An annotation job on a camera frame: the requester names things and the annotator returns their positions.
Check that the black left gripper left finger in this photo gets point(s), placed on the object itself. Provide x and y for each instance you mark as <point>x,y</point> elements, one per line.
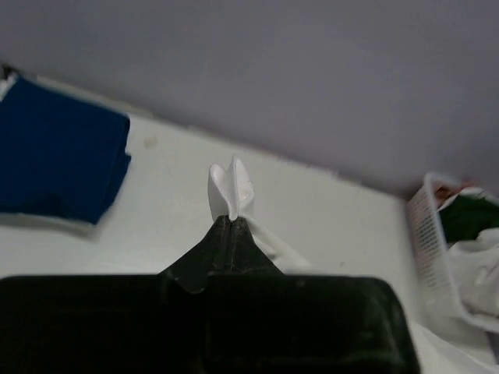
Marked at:
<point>191,270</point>

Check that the cream white t shirt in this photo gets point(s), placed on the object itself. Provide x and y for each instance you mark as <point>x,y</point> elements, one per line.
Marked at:
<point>474,265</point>

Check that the folded blue t shirt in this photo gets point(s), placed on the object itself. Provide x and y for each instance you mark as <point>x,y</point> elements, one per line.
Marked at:
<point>58,152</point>

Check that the dark green t shirt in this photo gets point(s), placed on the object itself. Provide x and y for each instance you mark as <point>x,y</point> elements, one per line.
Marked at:
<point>467,216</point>

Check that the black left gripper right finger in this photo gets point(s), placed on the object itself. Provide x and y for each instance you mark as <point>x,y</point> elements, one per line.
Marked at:
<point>245,257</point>

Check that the white plastic laundry basket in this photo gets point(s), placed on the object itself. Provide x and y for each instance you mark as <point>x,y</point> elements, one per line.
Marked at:
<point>439,288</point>

